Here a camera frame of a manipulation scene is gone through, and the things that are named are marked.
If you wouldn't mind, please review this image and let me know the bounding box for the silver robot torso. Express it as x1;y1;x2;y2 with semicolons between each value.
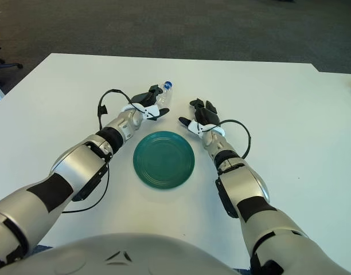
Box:
0;233;239;275

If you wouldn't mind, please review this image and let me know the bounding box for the clear bottle with blue cap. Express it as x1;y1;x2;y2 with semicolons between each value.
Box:
157;80;173;106

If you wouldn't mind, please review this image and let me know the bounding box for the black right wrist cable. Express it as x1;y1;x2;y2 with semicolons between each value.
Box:
218;119;253;159

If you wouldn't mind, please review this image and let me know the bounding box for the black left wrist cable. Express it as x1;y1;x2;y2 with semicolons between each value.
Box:
97;89;134;131

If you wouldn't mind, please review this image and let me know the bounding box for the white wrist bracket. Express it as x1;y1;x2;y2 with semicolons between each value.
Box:
188;120;225;135
120;104;161;120

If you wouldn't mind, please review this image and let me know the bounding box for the black left elbow cable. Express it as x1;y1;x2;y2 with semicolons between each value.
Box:
62;163;110;214

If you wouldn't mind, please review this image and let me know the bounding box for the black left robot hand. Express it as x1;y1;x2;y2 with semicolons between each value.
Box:
131;84;170;121

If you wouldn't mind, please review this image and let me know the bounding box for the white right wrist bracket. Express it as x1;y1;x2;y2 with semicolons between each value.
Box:
188;120;225;135

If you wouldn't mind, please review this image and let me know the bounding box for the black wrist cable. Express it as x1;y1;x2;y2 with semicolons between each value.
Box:
97;89;134;131
218;119;253;159

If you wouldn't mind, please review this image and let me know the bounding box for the green round plate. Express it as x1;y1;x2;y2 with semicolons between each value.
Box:
132;131;196;190

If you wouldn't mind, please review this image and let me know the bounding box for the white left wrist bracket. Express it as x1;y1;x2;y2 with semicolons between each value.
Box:
120;104;161;120

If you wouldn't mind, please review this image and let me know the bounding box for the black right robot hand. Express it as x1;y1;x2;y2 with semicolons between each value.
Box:
178;98;222;128

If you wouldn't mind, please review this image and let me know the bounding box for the black office chair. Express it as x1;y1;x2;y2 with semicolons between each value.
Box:
0;30;24;87

